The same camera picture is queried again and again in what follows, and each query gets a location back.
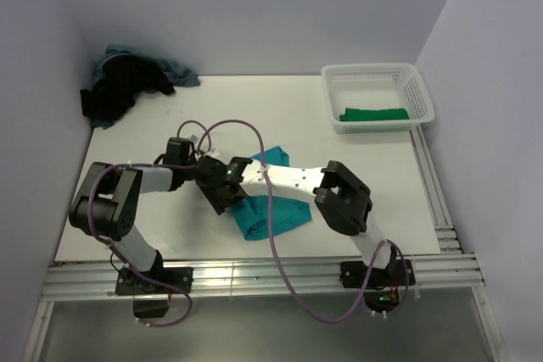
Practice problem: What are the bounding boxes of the teal t-shirt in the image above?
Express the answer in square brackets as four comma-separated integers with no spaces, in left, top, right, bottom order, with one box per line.
[229,146,312,241]

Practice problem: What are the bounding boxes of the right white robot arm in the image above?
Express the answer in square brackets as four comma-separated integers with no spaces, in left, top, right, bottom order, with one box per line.
[192,155,397,287]

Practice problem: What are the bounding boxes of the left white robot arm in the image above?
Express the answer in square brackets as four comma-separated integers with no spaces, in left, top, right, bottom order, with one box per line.
[68,137,196,295]

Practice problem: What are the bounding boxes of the black t-shirt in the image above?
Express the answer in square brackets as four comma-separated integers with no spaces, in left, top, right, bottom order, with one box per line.
[80,54,175,129]

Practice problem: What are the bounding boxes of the white plastic basket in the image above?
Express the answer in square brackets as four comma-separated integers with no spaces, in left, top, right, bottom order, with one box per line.
[321,63,435,134]

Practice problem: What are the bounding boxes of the rolled green t-shirt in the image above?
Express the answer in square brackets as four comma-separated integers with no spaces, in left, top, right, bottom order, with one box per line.
[339,108,410,122]

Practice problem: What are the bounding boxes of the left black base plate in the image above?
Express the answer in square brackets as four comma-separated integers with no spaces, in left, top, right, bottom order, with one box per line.
[115,267,193,296]

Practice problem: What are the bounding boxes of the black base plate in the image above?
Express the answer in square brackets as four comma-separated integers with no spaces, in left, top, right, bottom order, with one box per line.
[115,267,193,296]
[339,260,416,290]

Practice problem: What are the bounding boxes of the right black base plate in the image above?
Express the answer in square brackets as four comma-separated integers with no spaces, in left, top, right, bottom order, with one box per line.
[339,260,416,290]

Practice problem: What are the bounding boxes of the aluminium rail frame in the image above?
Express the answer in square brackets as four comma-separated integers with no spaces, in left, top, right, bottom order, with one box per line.
[41,128,484,302]

